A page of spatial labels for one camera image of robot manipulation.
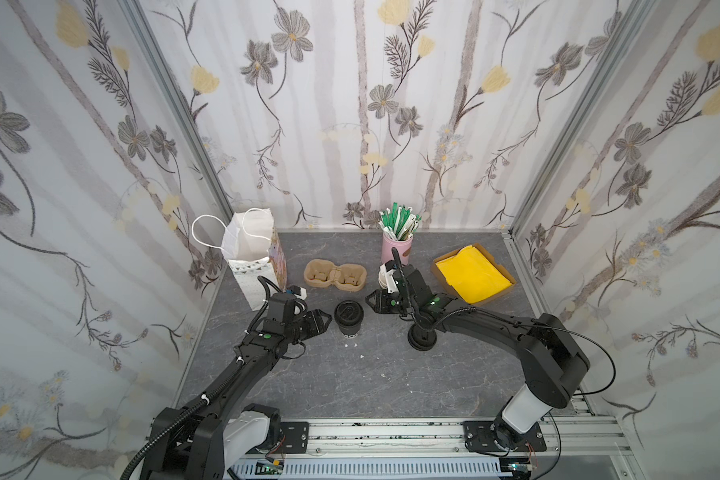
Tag yellow napkins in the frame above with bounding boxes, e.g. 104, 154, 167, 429
435, 244, 514, 303

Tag pink cup holder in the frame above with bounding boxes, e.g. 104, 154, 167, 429
381, 234, 413, 265

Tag aluminium mounting rail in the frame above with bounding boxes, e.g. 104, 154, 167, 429
137, 416, 637, 480

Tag stack of black lids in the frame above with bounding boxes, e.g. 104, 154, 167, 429
407, 326, 437, 352

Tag black paper coffee cup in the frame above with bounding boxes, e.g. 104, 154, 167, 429
337, 322, 362, 337

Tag black cup lid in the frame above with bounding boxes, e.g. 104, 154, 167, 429
334, 300, 364, 328

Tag green white straw bundle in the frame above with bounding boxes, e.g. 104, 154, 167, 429
378, 202, 422, 242

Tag brown cardboard tray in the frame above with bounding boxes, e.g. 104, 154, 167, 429
430, 242, 517, 305

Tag white cartoon paper gift bag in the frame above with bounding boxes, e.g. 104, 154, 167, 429
190, 207, 287, 310

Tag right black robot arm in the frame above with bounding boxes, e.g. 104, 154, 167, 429
366, 260, 590, 452

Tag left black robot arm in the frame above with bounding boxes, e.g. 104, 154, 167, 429
121, 292, 332, 479

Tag brown pulp cup carrier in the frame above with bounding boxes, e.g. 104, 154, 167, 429
303, 259, 367, 293

